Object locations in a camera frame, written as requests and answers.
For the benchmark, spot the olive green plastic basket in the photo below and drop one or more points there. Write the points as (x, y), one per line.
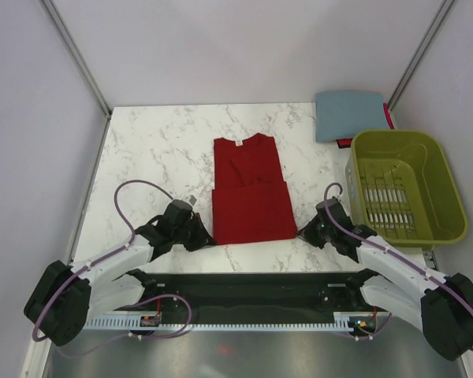
(400, 184)

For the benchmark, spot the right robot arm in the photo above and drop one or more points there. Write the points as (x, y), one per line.
(438, 305)

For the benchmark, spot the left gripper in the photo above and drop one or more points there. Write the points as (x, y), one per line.
(202, 238)

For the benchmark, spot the right aluminium frame post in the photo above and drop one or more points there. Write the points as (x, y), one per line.
(426, 42)

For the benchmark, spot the aluminium frame post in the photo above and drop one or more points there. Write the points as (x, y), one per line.
(76, 55)
(426, 42)

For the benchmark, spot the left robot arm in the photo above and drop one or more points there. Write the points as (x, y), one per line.
(68, 296)

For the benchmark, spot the left aluminium frame post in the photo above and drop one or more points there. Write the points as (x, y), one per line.
(76, 55)

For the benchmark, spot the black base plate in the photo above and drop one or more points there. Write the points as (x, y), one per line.
(258, 297)

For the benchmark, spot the folded blue t-shirt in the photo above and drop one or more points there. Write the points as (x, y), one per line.
(344, 114)

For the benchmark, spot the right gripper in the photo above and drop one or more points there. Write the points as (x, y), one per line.
(307, 233)

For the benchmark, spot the red t-shirt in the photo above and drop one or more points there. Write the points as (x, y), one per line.
(250, 199)

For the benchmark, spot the white slotted cable duct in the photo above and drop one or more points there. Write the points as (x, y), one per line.
(139, 322)

